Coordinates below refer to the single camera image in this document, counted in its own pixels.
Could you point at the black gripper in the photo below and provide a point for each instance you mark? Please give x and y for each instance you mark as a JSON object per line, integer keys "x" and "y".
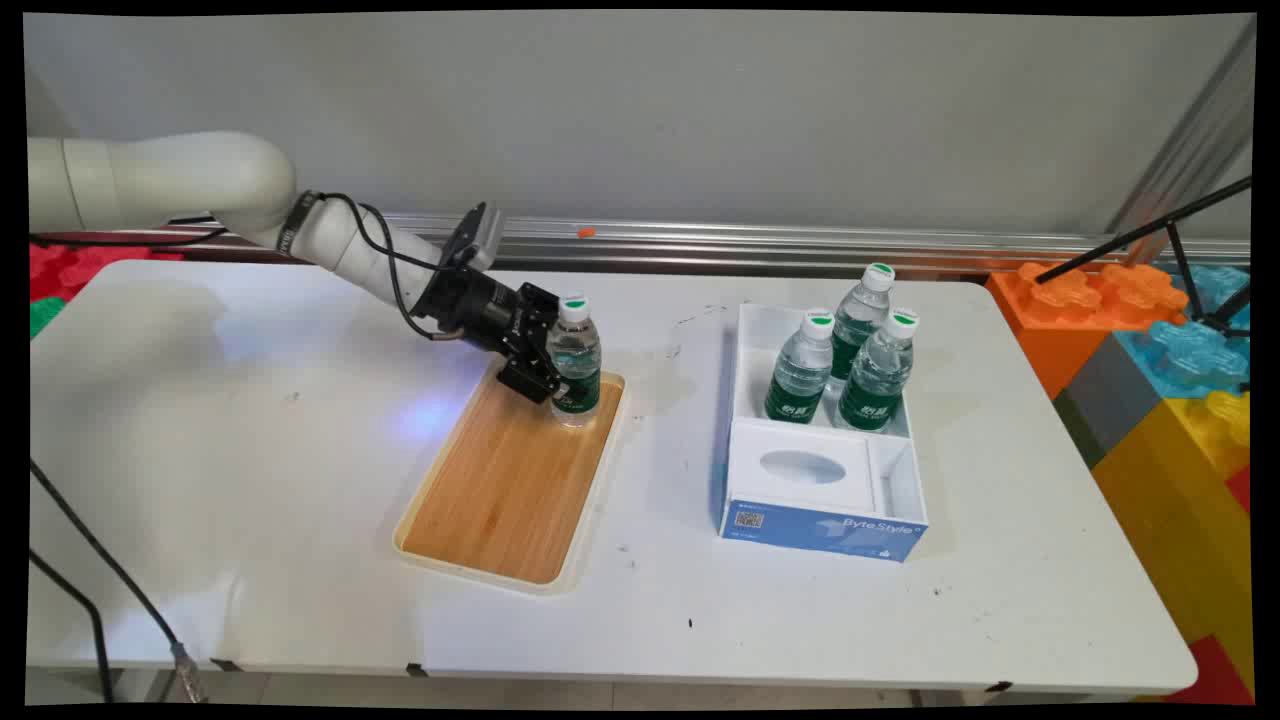
{"x": 475, "y": 305}

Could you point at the water bottle English green label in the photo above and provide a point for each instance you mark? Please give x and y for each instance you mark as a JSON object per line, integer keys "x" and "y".
{"x": 577, "y": 375}

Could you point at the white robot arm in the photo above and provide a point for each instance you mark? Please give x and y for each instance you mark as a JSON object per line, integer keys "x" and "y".
{"x": 160, "y": 180}

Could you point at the wooden tray with cream rim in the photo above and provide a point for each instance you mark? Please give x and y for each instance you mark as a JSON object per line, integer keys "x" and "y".
{"x": 510, "y": 490}

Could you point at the white and blue cardboard box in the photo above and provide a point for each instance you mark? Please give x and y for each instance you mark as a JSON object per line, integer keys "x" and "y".
{"x": 810, "y": 470}

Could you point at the orange foam block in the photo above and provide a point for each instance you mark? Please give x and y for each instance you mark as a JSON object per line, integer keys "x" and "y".
{"x": 1060, "y": 320}

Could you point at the grey foam block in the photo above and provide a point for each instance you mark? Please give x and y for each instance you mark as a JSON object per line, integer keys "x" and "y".
{"x": 1100, "y": 400}

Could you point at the blue foam block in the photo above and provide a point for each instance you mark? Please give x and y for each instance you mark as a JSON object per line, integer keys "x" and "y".
{"x": 1190, "y": 350}

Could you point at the black tripod stand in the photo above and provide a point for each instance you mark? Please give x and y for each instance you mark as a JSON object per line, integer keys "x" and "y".
{"x": 1185, "y": 255}

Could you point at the red foam block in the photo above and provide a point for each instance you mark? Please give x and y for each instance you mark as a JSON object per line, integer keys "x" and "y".
{"x": 1215, "y": 680}

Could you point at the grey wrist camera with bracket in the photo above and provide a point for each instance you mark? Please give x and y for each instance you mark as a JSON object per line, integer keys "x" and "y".
{"x": 478, "y": 235}

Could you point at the aluminium rail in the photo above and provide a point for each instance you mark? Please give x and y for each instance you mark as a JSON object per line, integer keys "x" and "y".
{"x": 800, "y": 245}

